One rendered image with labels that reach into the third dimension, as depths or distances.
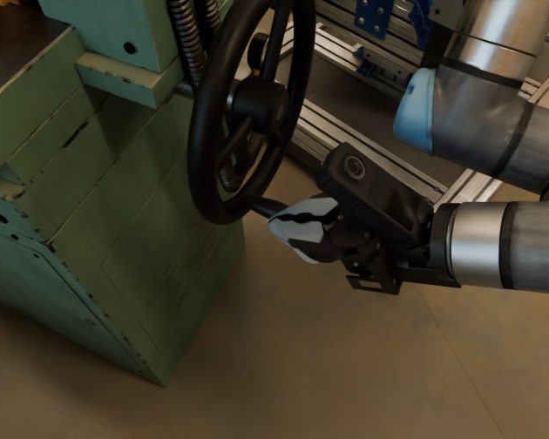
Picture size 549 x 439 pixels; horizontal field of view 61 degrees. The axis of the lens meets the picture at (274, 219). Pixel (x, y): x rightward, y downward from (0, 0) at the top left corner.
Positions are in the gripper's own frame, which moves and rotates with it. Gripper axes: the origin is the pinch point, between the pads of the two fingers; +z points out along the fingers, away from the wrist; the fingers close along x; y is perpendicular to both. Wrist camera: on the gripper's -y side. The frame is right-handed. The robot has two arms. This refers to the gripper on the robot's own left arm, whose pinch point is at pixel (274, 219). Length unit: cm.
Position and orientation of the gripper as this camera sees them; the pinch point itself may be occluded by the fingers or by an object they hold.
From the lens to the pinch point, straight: 53.7
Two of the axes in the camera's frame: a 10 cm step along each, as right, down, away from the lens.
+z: -7.9, -0.4, 6.2
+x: 4.2, -7.7, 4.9
